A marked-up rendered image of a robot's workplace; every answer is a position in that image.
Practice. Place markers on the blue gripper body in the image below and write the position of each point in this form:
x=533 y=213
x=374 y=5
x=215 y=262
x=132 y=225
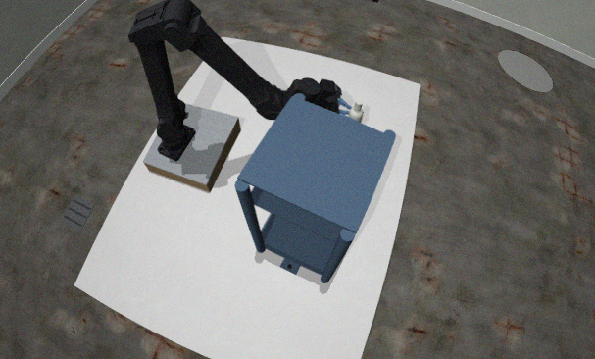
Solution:
x=334 y=106

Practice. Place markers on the blue shelving unit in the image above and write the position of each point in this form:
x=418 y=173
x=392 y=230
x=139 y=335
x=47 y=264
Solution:
x=318 y=161

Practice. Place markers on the grey bottle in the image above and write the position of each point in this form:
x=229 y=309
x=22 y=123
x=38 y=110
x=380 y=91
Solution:
x=356 y=112

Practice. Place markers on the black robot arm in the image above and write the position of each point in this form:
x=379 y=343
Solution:
x=149 y=28

